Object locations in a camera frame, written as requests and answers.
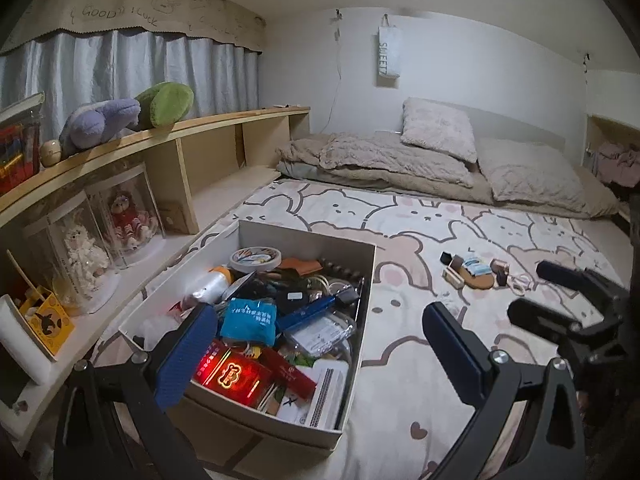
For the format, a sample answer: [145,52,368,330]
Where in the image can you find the beige fluffy blanket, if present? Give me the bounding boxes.
[320,132,476,188]

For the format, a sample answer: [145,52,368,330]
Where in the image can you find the red cigarette box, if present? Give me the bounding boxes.
[192,340,273,408]

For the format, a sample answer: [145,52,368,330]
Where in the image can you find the blue foil packet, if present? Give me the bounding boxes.
[220,297,278,348]

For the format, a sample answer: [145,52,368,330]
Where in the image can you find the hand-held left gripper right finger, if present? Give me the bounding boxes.
[421,302,587,480]

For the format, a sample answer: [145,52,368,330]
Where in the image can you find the beige fluffy pillow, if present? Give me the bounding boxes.
[400,97,478,163]
[475,137,586,213]

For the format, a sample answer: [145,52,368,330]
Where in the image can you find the gold bangle rings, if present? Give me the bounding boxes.
[315,275,346,296]

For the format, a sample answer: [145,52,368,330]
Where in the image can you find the tan duvet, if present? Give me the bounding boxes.
[275,132,621,218]

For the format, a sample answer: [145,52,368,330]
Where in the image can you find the clear jar of coloured sticks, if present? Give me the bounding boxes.
[0,92,46,196]

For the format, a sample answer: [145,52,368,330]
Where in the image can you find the clear plastic clamshell box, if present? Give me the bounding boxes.
[285,310,358,361]

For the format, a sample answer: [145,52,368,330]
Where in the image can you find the bear print bedsheet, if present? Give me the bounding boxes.
[95,180,640,480]

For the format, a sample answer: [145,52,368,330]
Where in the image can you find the purple plush toy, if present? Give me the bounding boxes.
[59,99,142,156]

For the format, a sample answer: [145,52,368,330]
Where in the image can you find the white matchbox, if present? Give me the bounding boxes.
[305,360,351,428]

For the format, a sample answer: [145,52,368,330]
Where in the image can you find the white wall cable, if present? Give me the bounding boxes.
[320,10,346,136]

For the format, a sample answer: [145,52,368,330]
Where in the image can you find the white rabbit doll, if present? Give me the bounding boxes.
[62,220,111,291]

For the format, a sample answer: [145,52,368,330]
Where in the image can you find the wooden shelf unit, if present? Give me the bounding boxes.
[0,105,311,441]

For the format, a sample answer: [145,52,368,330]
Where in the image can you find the green plush toy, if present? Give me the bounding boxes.
[135,82,195,130]

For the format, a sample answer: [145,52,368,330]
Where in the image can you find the dark beaded string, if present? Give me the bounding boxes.
[320,259,361,281]

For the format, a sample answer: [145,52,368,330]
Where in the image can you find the red dressed bear doll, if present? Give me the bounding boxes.
[107,191,153,251]

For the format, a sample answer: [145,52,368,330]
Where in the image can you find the blue white striped packet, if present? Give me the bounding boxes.
[460,256,493,276]

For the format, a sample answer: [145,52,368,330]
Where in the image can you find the yellow box with stick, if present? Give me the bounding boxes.
[6,250,76,353]

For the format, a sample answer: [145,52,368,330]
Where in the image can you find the white rectangular holder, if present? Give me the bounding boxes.
[0,294,56,386]

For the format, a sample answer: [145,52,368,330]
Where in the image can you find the small brown paper box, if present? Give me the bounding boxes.
[160,200,193,233]

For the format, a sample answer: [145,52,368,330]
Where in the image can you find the white hanging fabric bag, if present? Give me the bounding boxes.
[377,12,405,86]

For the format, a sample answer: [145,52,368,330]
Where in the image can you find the red paper sleeve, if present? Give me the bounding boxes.
[260,347,318,401]

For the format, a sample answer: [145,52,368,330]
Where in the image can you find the pile of pink clothes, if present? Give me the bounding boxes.
[590,142,640,186]

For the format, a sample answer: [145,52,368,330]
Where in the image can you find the white cardboard box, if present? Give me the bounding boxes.
[118,220,377,451]

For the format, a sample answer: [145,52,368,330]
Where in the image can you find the blue flat case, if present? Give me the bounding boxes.
[277,295,336,331]

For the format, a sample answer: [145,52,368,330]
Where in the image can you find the black round case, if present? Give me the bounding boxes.
[275,287,308,311]

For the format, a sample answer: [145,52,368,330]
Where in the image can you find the patterned tape roll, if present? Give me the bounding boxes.
[229,245,283,271]

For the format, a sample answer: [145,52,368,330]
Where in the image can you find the white headboard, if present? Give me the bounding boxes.
[400,97,566,151]

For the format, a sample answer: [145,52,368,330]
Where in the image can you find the grey curtain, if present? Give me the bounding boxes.
[0,30,261,131]

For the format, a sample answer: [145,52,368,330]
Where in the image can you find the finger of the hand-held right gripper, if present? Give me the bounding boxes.
[536,259,629,307]
[506,297,587,344]

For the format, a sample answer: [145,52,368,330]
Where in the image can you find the small wooden egg figure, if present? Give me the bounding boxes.
[40,140,63,167]

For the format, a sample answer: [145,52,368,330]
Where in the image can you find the brown leather pouch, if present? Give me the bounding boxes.
[277,257,323,273]

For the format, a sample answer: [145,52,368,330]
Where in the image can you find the white doll in case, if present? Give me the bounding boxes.
[22,192,121,313]

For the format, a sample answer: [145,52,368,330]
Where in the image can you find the white bottle orange cap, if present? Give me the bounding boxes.
[192,267,233,306]

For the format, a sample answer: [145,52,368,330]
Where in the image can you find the beige printed valance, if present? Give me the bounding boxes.
[0,0,268,56]

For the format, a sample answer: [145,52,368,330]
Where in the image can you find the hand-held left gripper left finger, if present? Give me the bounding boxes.
[52,302,219,480]

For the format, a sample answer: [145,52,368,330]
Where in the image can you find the red doll in case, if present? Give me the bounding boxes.
[85,162,166,268]

